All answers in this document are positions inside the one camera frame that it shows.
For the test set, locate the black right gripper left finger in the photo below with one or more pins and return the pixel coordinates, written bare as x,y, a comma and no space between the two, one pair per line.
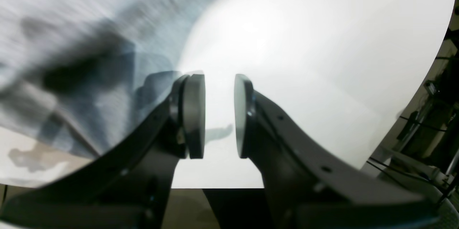
129,186

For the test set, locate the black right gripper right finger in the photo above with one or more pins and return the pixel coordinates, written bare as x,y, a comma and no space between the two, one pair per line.
306,186

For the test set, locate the grey T-shirt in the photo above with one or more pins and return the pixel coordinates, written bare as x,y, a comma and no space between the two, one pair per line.
80,75

